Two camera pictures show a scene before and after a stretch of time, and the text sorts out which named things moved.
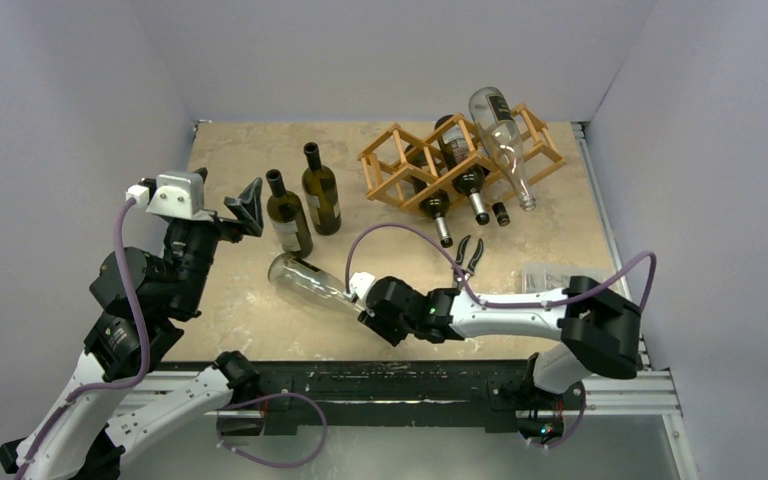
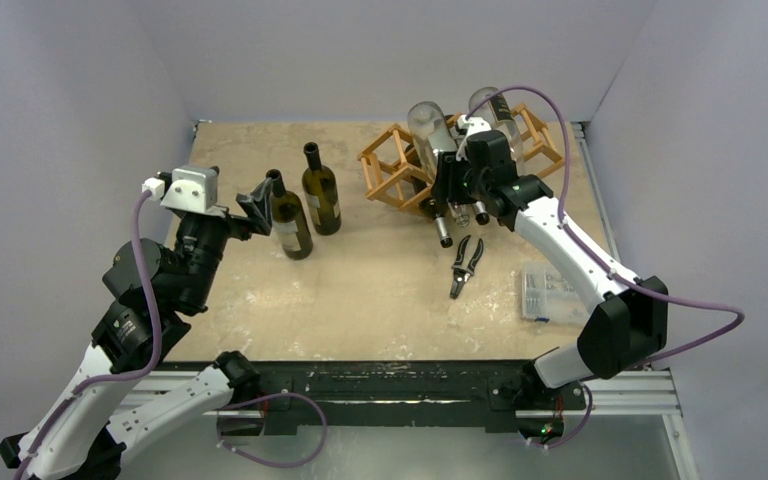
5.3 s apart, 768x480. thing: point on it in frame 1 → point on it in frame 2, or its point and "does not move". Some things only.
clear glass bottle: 303,277 → 433,139
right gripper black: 371,307 → 455,201
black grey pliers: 473,262 does not move
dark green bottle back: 321,193 does not move
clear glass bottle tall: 490,107 does not move
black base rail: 380,393 does not move
